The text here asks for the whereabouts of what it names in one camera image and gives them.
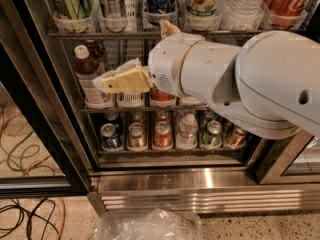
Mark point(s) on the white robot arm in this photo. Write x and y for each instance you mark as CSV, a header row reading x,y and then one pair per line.
x,y
269,86

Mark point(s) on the green soda can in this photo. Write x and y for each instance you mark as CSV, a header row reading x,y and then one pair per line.
x,y
71,0

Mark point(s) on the glass fridge door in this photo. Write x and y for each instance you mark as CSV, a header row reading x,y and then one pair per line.
x,y
36,72

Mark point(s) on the clear plastic bin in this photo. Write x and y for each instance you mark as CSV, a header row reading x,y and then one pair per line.
x,y
156,224

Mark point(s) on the silver slim can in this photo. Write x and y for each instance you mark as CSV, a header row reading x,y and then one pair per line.
x,y
113,8

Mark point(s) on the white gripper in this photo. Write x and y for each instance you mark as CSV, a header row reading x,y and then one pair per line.
x,y
165,64

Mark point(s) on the gold can bottom shelf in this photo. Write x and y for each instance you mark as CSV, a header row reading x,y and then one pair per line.
x,y
137,137

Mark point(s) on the rear left tea bottle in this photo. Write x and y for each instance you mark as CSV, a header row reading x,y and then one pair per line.
x,y
98,51

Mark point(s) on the bronze can bottom shelf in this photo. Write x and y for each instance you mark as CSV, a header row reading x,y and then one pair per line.
x,y
236,139

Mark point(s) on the white empty shelf tray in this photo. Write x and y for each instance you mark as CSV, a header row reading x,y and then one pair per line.
x,y
130,50

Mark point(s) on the front coca-cola can middle shelf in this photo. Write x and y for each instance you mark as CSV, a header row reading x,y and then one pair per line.
x,y
158,95

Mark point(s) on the red can bottom shelf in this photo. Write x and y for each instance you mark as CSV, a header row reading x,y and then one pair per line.
x,y
162,135

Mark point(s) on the front left tea bottle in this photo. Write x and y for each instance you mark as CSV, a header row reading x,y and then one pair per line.
x,y
86,70

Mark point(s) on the blue can bottom shelf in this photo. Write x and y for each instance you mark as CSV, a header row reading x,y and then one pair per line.
x,y
110,136

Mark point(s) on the water bottle bottom shelf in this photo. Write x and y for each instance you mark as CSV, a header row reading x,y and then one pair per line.
x,y
186,137

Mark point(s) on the tea bottle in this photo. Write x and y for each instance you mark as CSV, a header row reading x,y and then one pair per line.
x,y
98,51
86,70

